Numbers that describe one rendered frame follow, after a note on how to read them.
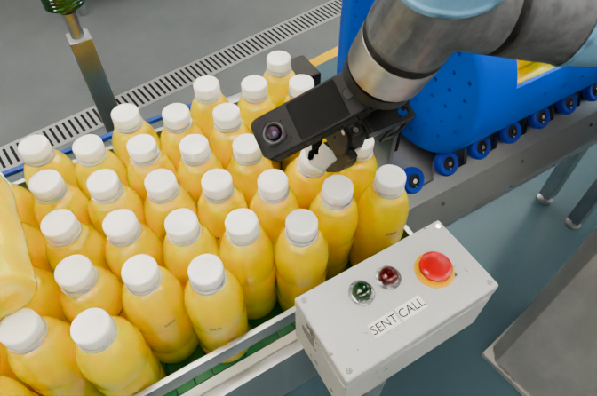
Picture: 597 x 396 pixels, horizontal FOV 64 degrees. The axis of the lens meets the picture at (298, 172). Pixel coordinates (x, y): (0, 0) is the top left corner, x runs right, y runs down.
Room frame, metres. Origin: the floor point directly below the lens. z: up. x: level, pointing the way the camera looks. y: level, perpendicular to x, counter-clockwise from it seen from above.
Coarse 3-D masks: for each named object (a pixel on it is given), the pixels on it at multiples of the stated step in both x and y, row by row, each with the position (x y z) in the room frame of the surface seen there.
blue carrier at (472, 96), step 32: (448, 64) 0.56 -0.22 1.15; (480, 64) 0.52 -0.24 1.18; (512, 64) 0.54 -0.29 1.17; (416, 96) 0.60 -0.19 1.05; (448, 96) 0.55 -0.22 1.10; (480, 96) 0.50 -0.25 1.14; (512, 96) 0.52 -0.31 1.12; (544, 96) 0.56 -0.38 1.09; (416, 128) 0.59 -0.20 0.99; (448, 128) 0.53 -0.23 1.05; (480, 128) 0.50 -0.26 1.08
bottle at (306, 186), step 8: (296, 160) 0.44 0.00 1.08; (288, 168) 0.44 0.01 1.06; (296, 168) 0.43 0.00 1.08; (288, 176) 0.42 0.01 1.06; (296, 176) 0.42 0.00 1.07; (304, 176) 0.41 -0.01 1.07; (312, 176) 0.41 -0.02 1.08; (320, 176) 0.41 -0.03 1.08; (328, 176) 0.42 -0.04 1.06; (288, 184) 0.42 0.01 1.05; (296, 184) 0.41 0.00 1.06; (304, 184) 0.41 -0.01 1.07; (312, 184) 0.41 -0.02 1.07; (320, 184) 0.41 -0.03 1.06; (296, 192) 0.41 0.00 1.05; (304, 192) 0.40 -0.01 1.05; (312, 192) 0.40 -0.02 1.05; (304, 200) 0.40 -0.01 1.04; (304, 208) 0.41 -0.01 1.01
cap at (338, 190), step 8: (336, 176) 0.39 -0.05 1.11; (344, 176) 0.39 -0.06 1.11; (328, 184) 0.37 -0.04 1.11; (336, 184) 0.37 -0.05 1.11; (344, 184) 0.37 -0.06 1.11; (352, 184) 0.37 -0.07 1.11; (328, 192) 0.36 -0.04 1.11; (336, 192) 0.36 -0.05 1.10; (344, 192) 0.36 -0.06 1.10; (352, 192) 0.36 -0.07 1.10; (328, 200) 0.36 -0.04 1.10; (336, 200) 0.35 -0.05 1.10; (344, 200) 0.35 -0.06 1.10
